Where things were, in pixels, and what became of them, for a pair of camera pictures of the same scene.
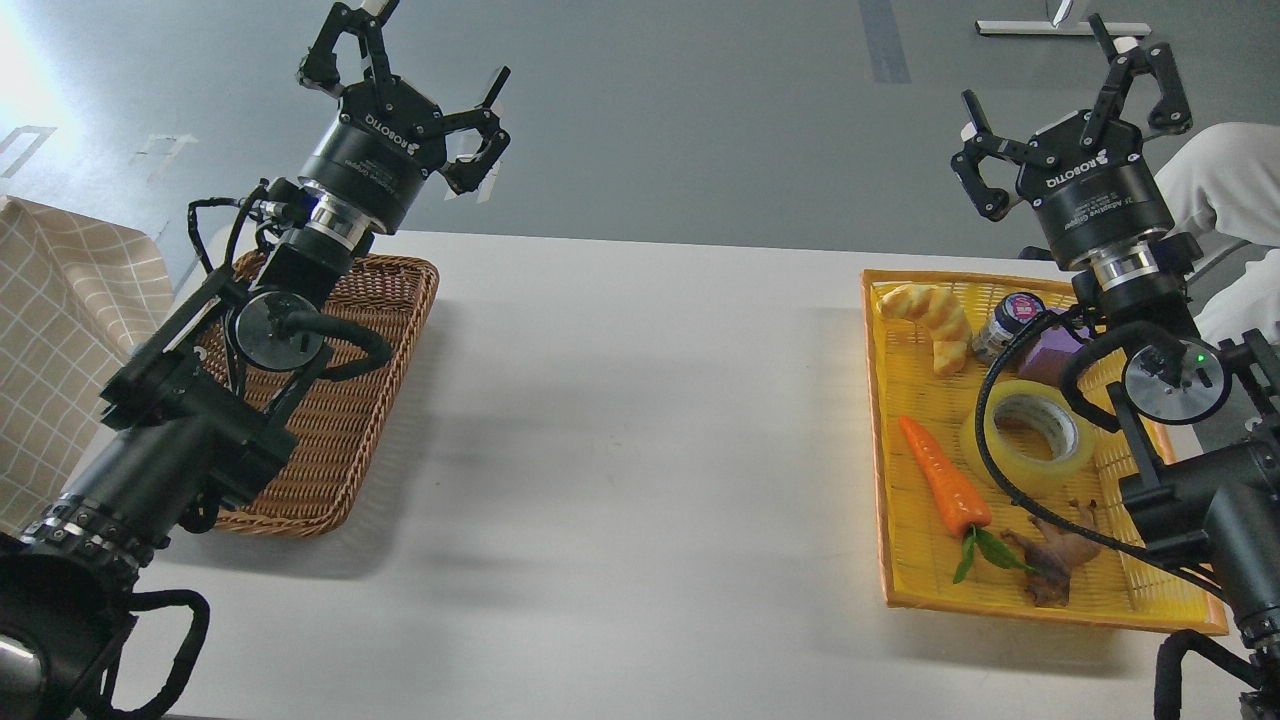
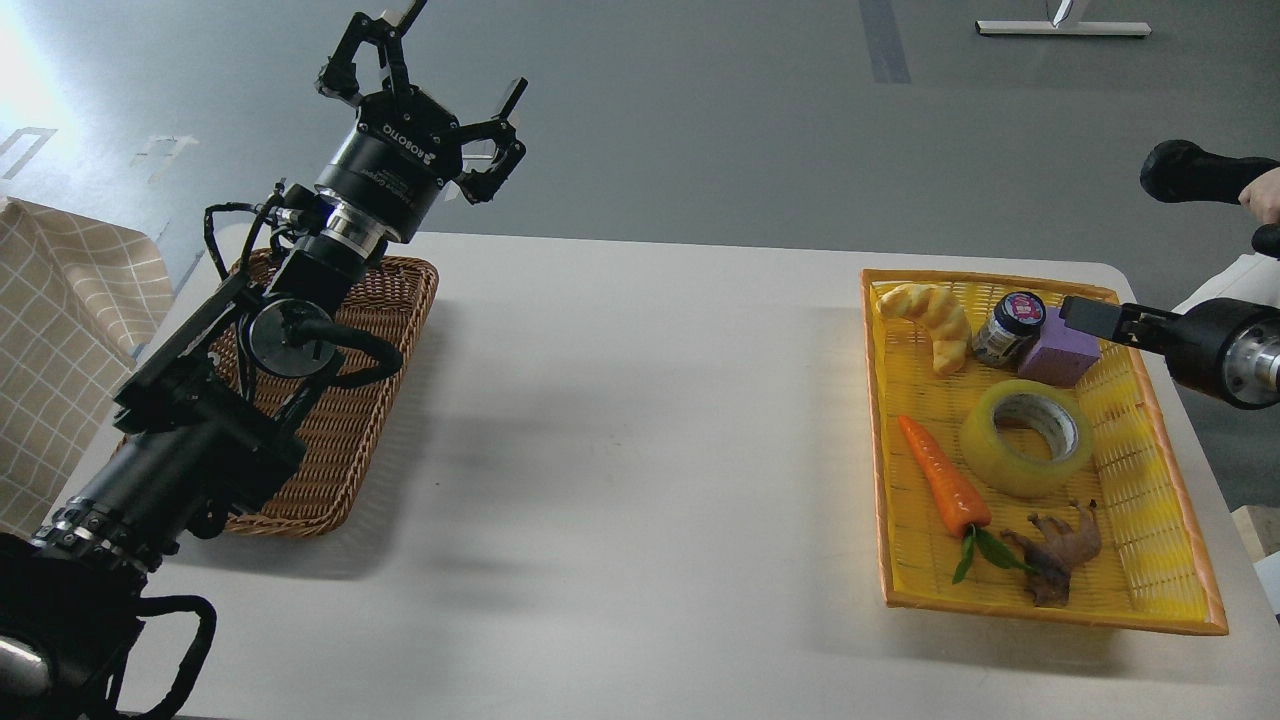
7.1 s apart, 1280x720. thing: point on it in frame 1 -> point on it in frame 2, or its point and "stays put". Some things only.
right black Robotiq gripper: [1083, 175] -> [1195, 341]
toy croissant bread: [942, 314] stays put
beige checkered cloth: [76, 294] stays put
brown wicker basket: [338, 422] stays put
